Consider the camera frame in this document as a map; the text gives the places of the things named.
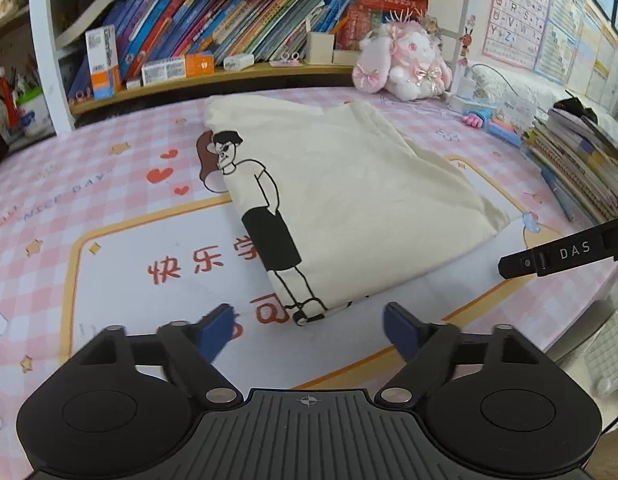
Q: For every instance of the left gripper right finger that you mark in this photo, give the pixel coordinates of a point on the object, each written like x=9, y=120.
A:
x=426, y=348

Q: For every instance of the alphabet wall poster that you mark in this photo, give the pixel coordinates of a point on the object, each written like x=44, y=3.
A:
x=514, y=31

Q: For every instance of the beige pen holder organizer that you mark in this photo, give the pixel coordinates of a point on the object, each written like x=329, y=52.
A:
x=321, y=51

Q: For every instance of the white power adapter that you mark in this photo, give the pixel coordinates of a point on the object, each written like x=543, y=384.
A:
x=238, y=62

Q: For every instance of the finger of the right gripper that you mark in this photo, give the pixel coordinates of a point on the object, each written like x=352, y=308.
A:
x=527, y=262

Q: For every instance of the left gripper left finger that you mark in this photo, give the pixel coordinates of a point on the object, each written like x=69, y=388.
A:
x=191, y=348

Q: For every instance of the white green milk tin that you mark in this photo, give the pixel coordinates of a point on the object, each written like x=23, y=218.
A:
x=34, y=115

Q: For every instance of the cream t-shirt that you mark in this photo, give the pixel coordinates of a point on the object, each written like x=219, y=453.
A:
x=338, y=202

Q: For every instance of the red spray bottle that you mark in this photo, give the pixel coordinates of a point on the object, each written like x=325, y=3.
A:
x=11, y=109

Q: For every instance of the pink white plush bunny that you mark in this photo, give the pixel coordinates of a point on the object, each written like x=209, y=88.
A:
x=403, y=59

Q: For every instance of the white orange toothpaste box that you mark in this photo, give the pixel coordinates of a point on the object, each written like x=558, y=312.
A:
x=180, y=67

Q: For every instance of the pastel pen bundle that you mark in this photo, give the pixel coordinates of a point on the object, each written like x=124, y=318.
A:
x=504, y=131

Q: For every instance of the row of leaning books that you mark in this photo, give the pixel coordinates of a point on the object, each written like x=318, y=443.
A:
x=150, y=30

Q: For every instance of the blue pink hand toy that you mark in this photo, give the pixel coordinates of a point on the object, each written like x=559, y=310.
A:
x=477, y=119

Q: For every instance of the wooden white bookshelf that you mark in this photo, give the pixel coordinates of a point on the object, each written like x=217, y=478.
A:
x=63, y=115

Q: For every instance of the pink checkered desk mat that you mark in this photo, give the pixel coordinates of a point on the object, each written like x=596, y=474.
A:
x=111, y=225

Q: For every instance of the stack of notebooks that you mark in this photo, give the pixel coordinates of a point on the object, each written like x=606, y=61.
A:
x=581, y=156

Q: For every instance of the usmile white orange box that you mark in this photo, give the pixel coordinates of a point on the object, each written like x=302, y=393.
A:
x=101, y=48

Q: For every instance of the red thick dictionary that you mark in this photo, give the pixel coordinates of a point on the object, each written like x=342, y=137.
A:
x=364, y=15

